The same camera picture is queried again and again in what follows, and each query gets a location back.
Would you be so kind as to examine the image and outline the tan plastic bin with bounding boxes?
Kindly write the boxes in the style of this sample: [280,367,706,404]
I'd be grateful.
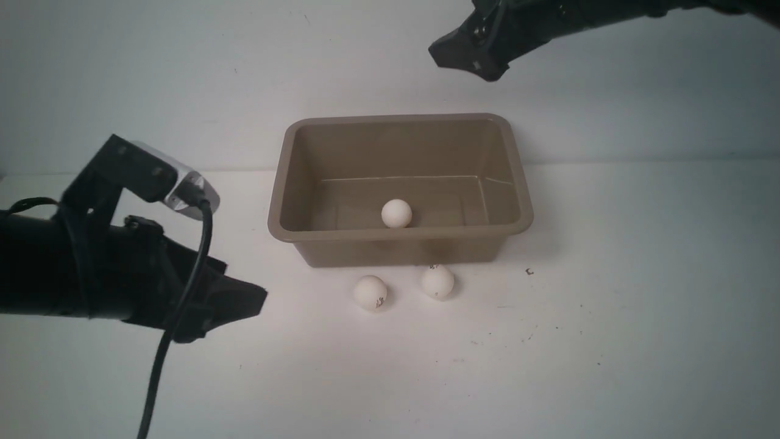
[268,113,534,268]

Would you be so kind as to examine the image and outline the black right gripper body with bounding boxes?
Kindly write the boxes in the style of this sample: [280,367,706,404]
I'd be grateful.
[470,1,610,62]

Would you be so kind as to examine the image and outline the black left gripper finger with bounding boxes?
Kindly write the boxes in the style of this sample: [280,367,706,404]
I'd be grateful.
[174,273,268,344]

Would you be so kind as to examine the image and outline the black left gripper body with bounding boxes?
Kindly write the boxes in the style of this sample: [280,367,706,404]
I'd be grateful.
[110,216,227,330]

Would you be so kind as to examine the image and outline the white ping-pong ball printed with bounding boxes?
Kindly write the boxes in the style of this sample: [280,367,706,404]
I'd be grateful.
[353,275,388,312]

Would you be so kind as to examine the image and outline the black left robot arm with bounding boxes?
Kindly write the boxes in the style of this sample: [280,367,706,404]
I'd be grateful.
[1,211,268,343]

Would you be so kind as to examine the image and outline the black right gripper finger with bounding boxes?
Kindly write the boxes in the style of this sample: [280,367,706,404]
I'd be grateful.
[428,16,509,82]

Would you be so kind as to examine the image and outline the black left camera cable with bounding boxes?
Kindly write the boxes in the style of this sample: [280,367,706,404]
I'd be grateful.
[136,183,215,439]

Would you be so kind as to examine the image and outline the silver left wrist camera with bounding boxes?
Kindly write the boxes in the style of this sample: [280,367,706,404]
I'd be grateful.
[131,141,221,221]

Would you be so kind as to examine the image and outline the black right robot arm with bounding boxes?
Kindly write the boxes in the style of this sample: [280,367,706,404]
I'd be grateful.
[427,1,779,82]

